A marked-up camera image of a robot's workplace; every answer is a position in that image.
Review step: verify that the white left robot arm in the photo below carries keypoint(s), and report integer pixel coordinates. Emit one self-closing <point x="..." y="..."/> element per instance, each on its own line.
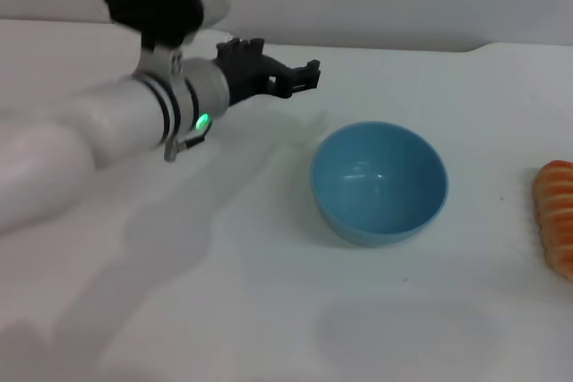
<point x="89" y="131"/>

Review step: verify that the blue bowl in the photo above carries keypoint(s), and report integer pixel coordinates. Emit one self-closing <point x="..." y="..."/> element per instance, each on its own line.
<point x="380" y="185"/>

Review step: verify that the silver camera mounting bracket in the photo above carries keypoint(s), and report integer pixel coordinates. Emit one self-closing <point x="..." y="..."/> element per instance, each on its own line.
<point x="154" y="60"/>

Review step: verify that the black white wrist camera box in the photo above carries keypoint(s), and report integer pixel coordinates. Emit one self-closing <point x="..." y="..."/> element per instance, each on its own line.
<point x="152" y="2"/>

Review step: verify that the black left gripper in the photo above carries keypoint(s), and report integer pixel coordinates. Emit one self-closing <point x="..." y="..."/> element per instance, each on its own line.
<point x="244" y="73"/>

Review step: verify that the golden brown bread loaf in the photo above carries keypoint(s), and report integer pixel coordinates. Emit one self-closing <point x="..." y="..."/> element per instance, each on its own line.
<point x="557" y="221"/>

